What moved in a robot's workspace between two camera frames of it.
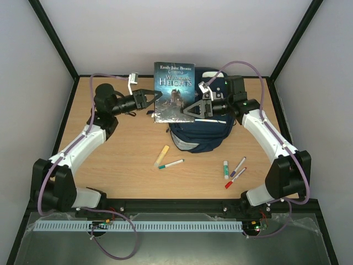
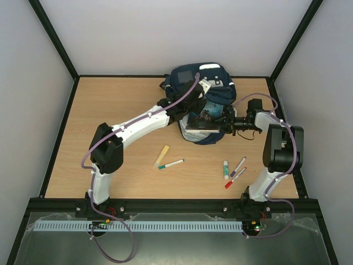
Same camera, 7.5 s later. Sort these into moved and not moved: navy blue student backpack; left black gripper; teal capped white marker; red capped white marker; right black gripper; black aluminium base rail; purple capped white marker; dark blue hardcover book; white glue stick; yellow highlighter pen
Moved: dark blue hardcover book; right black gripper; navy blue student backpack; left black gripper
Not moved: teal capped white marker; white glue stick; yellow highlighter pen; red capped white marker; purple capped white marker; black aluminium base rail
